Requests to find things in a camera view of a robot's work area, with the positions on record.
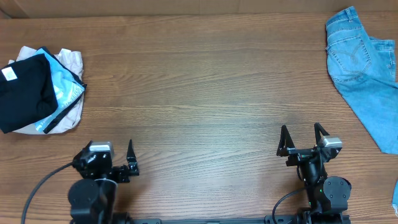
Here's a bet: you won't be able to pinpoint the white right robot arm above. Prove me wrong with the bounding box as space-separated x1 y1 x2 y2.
130 123 352 224

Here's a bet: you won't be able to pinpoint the blue denim jeans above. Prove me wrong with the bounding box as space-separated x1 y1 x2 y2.
325 6 398 215

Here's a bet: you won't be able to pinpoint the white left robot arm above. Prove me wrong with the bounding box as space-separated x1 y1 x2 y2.
68 141 132 224

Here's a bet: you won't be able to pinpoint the black t-shirt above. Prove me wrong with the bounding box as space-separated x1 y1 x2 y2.
1 54 58 134

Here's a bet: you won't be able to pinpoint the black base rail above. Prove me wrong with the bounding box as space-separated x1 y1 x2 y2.
126 215 351 224

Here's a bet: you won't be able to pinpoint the pale pink folded garment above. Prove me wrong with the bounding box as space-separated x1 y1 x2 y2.
7 45 85 135

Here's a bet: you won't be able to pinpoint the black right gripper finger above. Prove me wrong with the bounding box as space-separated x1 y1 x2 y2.
276 125 295 157
314 123 330 145

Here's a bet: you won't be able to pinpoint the light blue printed t-shirt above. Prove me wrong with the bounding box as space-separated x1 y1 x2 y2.
32 47 85 134

